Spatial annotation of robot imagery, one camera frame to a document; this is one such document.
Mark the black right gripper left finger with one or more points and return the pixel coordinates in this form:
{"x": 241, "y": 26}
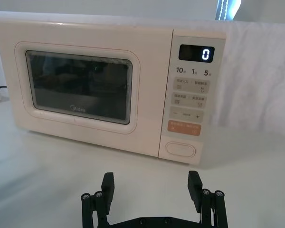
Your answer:
{"x": 107, "y": 187}

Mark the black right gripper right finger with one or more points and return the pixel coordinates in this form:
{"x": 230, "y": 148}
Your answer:
{"x": 195, "y": 190}

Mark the cream oven door with window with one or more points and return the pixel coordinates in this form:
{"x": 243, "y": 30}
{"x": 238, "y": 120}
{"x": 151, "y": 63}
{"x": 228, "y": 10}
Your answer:
{"x": 80, "y": 47}

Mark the white table cloth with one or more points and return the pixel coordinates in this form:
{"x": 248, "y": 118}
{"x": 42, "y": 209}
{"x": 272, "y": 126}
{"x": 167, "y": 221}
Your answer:
{"x": 38, "y": 180}

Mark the oven control panel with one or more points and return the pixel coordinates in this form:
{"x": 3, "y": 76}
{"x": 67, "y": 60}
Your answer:
{"x": 190, "y": 95}

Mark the cream microwave oven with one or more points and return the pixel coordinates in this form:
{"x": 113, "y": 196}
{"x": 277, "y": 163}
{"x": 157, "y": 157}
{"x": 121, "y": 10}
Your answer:
{"x": 85, "y": 83}

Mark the grey striped post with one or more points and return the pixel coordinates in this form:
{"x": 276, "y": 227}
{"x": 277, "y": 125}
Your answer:
{"x": 225, "y": 9}

